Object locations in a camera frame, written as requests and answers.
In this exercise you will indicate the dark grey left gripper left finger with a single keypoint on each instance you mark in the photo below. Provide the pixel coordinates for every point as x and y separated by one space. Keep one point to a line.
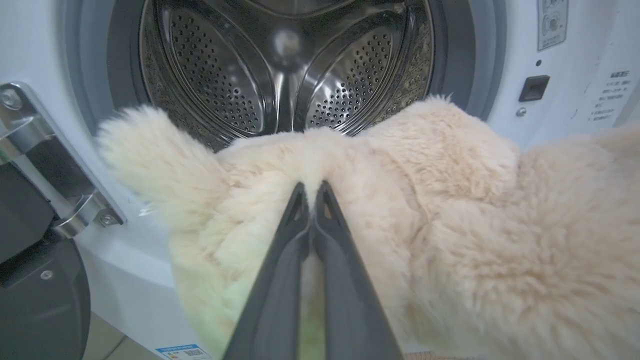
275 295

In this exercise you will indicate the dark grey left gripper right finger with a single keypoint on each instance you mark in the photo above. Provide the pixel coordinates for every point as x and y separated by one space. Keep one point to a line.
350 300

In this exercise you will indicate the cream plush toy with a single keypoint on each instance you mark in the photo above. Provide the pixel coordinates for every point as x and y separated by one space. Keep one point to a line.
475 240

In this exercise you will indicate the steel washing machine drum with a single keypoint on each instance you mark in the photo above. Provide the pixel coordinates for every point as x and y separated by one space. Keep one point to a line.
285 60

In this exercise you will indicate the dark washing machine door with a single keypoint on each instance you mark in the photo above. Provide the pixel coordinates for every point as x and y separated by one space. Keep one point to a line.
35 280

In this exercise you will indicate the white front-load washing machine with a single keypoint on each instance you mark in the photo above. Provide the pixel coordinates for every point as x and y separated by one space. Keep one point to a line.
575 60

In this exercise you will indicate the blue energy label sticker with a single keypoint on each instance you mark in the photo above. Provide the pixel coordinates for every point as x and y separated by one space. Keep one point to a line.
183 352

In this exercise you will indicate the chrome door hinge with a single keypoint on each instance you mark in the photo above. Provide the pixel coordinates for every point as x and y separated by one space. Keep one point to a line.
55 155

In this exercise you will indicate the black door latch socket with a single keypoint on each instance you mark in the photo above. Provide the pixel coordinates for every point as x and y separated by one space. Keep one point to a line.
533 88

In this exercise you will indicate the grey warning label sticker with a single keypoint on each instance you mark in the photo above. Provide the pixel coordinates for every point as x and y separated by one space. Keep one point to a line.
552 22

